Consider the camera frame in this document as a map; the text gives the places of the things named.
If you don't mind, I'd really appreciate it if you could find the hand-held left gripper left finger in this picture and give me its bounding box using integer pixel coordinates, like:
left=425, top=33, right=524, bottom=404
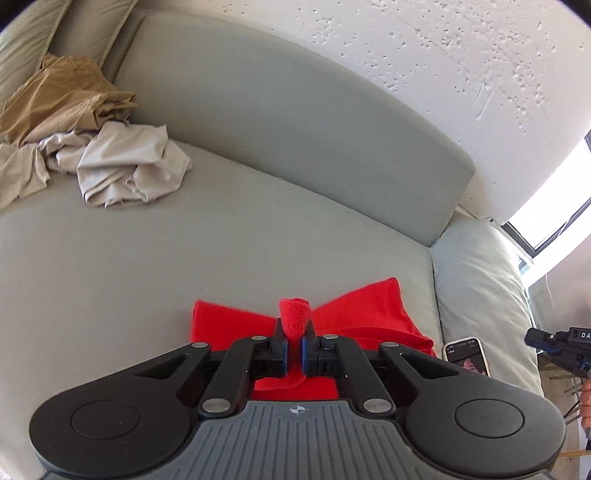
left=134, top=318, right=291, bottom=419

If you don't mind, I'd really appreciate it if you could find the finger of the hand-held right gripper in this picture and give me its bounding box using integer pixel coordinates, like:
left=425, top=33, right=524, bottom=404
left=524, top=328, right=560, bottom=352

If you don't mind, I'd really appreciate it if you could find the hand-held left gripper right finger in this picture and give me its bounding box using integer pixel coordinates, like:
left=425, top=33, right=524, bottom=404
left=301, top=321, right=459, bottom=419

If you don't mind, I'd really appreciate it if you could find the red t-shirt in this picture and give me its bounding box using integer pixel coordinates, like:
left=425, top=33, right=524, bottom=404
left=190, top=277, right=437, bottom=401

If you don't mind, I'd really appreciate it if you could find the person's right hand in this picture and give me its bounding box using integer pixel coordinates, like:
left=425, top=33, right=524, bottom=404
left=579, top=382, right=591, bottom=440

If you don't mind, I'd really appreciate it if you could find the white smartphone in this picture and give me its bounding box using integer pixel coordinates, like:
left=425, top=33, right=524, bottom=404
left=442, top=337, right=491, bottom=377

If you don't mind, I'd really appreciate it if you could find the light grey side cushion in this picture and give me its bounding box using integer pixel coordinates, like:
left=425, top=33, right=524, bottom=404
left=429, top=216, right=546, bottom=398

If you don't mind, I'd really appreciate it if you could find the grey sofa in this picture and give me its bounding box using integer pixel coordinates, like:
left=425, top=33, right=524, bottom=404
left=0, top=0, right=546, bottom=480

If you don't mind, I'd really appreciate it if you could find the window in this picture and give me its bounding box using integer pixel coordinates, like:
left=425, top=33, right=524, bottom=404
left=505, top=133, right=591, bottom=253

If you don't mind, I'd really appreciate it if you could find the beige crumpled cloth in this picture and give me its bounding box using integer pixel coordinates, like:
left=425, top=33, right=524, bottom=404
left=0, top=122, right=193, bottom=211

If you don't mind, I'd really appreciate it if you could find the tan crumpled cloth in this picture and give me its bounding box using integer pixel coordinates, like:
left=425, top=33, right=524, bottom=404
left=0, top=53, right=139, bottom=149

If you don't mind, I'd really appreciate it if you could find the olive grey back cushion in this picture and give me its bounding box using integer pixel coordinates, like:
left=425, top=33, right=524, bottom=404
left=46, top=0, right=140, bottom=66
left=0, top=0, right=75, bottom=100

